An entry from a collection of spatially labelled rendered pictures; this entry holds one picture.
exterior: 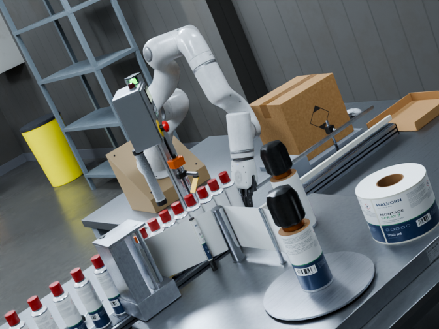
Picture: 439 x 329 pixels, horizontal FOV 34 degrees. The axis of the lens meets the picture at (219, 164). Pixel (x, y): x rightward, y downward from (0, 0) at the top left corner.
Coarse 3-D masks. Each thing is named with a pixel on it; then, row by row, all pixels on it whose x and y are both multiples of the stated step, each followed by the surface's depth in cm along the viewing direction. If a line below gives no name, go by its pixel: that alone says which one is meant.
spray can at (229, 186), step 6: (222, 174) 245; (228, 174) 247; (222, 180) 246; (228, 180) 246; (222, 186) 247; (228, 186) 246; (234, 186) 247; (228, 192) 246; (234, 192) 247; (228, 198) 247; (234, 198) 247; (240, 198) 249; (234, 204) 248; (240, 204) 248
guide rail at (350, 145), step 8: (384, 120) 284; (376, 128) 281; (360, 136) 277; (352, 144) 274; (336, 152) 271; (344, 152) 272; (328, 160) 268; (320, 168) 266; (304, 176) 262; (312, 176) 264; (264, 208) 252
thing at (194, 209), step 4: (184, 196) 240; (188, 196) 238; (192, 196) 238; (188, 200) 238; (192, 200) 238; (188, 204) 239; (192, 204) 238; (196, 204) 239; (200, 204) 240; (188, 208) 239; (192, 208) 238; (196, 208) 238; (200, 208) 239; (188, 212) 239; (192, 212) 238; (196, 212) 238; (200, 212) 239; (192, 216) 239
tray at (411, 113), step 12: (408, 96) 316; (420, 96) 312; (432, 96) 307; (396, 108) 312; (408, 108) 309; (420, 108) 303; (432, 108) 286; (372, 120) 304; (396, 120) 302; (408, 120) 296; (420, 120) 282
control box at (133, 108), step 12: (144, 84) 241; (120, 96) 229; (132, 96) 228; (144, 96) 230; (120, 108) 229; (132, 108) 229; (144, 108) 229; (132, 120) 230; (144, 120) 230; (156, 120) 234; (132, 132) 231; (144, 132) 231; (156, 132) 231; (132, 144) 232; (144, 144) 232; (156, 144) 233
